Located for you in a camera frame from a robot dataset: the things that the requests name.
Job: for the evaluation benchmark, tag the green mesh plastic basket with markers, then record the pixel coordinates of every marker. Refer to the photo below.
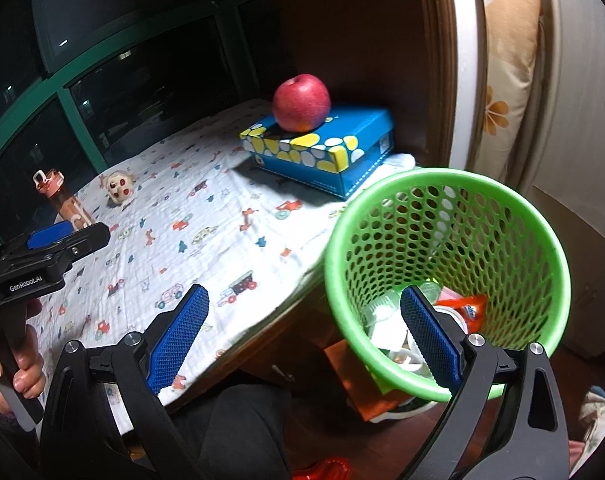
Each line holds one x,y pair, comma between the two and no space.
435,175

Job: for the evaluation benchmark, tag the dark wooden panel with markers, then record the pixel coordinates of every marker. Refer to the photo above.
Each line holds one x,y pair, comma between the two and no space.
372,35

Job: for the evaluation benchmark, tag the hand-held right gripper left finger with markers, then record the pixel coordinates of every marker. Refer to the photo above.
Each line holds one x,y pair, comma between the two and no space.
180,340

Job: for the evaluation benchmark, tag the white printed cloth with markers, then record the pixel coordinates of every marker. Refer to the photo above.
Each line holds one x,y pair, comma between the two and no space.
207,200

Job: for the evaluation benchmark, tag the small white red-spotted toy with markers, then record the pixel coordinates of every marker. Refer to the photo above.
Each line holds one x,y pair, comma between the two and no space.
121,189

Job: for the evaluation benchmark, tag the red apple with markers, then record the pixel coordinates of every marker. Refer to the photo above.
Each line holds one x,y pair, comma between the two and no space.
302,102

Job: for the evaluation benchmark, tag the clear ribbed plastic box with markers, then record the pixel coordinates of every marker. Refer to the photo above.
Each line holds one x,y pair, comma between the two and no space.
385,320

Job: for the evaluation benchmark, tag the orange cardboard box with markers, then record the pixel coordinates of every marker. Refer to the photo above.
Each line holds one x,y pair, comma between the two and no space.
352,385

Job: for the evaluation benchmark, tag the clear plastic dome cup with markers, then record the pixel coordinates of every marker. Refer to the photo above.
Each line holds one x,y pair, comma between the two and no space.
427,292

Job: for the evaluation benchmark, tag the blue spotted tissue box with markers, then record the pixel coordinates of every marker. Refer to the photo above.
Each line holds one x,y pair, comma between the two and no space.
357,150

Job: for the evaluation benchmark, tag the white cabinet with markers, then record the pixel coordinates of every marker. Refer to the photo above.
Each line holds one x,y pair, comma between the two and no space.
582,110

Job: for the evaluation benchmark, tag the green window frame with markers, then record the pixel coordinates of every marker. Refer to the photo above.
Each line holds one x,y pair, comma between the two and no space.
81,130

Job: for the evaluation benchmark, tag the person's black trouser leg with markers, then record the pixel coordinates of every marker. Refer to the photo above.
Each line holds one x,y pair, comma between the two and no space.
232,435

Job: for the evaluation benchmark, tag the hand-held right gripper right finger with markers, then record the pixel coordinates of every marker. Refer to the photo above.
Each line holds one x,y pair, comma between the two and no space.
430,335

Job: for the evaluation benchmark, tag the person's left hand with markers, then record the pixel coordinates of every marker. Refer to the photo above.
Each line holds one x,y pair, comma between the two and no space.
30,377

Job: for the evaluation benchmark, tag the white round stand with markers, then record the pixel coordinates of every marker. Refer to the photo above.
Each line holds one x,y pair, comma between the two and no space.
407,410

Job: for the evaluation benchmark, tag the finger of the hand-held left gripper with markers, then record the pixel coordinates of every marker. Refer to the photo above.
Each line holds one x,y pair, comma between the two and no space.
50,236
90,242

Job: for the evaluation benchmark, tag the floral fabric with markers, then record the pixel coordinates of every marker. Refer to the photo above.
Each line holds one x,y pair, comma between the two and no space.
597,410

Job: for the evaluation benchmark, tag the red plastic object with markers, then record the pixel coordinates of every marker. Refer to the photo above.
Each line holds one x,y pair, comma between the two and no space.
327,470

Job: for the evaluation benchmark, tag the orange snack packet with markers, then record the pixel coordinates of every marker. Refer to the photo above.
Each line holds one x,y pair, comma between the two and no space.
465,305

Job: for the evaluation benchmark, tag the orange water bottle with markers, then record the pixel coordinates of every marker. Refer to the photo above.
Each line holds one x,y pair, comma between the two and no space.
67,205

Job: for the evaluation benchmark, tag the floral pillow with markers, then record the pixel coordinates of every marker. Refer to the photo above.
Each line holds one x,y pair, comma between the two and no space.
507,60

